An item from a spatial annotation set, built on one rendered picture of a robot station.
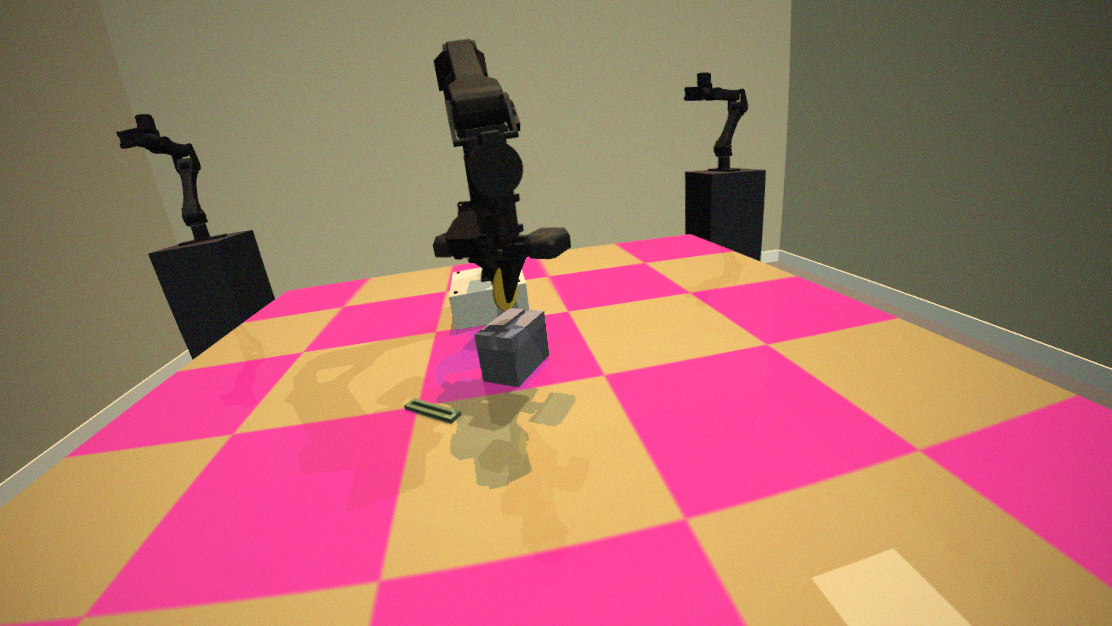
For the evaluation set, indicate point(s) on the gold coin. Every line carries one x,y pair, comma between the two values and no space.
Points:
498,292

